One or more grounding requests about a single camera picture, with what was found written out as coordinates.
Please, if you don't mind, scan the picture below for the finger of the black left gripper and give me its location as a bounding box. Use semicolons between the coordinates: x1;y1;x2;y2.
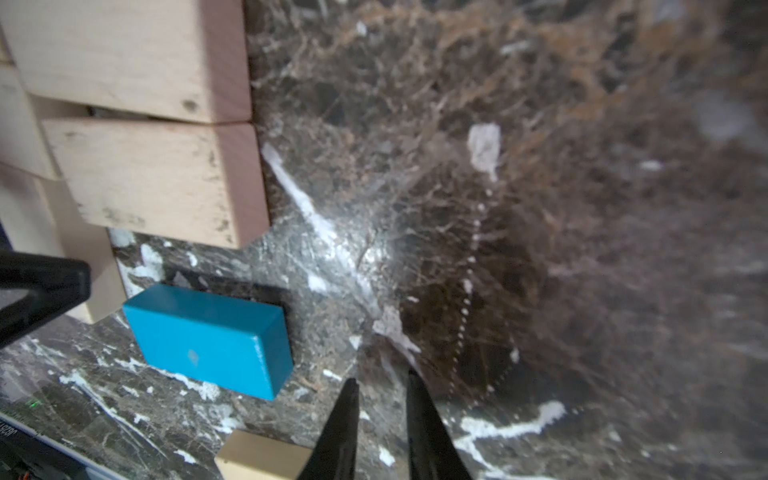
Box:
1;251;91;347

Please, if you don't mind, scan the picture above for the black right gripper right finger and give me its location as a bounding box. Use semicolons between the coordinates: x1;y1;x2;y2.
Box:
406;368;472;480

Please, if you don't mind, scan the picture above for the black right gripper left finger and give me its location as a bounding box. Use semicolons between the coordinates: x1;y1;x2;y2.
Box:
297;378;360;480

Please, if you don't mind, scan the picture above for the small teal rectangular block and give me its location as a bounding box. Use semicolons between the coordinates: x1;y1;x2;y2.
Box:
123;284;294;401

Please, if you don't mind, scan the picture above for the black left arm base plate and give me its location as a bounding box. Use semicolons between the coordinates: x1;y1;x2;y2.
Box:
1;414;125;480

